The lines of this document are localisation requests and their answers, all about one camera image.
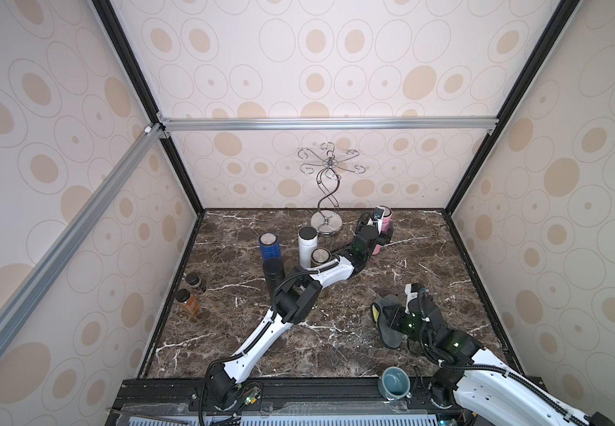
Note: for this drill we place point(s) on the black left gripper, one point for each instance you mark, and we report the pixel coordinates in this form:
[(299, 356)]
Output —
[(384, 238)]

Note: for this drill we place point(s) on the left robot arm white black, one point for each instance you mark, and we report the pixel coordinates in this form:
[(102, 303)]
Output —
[(291, 302)]

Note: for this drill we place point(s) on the silver metal cup stand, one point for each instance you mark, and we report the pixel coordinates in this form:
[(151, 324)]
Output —
[(327, 164)]

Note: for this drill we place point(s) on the black thermos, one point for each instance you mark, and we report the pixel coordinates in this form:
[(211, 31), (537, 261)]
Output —
[(274, 273)]

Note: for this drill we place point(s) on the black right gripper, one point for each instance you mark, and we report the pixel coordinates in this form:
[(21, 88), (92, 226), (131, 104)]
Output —
[(398, 318)]

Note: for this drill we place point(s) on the orange spice jar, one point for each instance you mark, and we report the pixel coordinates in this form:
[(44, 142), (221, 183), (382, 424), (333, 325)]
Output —
[(188, 301)]

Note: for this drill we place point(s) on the blue thermos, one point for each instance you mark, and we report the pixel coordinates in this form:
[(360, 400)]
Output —
[(269, 246)]

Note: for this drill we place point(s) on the grey yellow cleaning cloth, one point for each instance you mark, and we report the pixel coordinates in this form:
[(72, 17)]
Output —
[(390, 339)]

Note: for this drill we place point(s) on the horizontal aluminium frame bar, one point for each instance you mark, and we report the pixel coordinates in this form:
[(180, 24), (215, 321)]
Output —
[(332, 124)]

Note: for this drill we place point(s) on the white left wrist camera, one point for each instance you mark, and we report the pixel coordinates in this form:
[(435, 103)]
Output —
[(378, 213)]

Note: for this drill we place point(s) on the gold thermos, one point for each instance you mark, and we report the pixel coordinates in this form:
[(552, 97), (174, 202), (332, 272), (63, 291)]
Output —
[(319, 257)]

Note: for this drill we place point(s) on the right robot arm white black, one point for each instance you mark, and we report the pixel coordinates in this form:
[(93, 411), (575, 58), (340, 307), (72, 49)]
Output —
[(469, 375)]

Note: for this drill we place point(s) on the left aluminium frame bar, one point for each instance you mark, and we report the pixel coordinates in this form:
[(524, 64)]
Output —
[(24, 301)]

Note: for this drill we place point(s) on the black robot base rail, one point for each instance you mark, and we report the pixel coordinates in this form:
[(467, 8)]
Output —
[(280, 401)]

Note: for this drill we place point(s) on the white thermos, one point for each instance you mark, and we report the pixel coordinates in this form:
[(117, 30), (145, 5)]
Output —
[(307, 243)]

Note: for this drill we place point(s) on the teal ceramic mug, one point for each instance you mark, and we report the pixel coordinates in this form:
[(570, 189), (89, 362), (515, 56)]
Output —
[(393, 384)]

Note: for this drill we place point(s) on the pink thermos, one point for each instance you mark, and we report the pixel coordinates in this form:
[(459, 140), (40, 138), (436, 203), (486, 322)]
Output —
[(384, 222)]

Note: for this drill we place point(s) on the dark lid spice jar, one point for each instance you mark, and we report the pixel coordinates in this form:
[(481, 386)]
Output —
[(195, 284)]

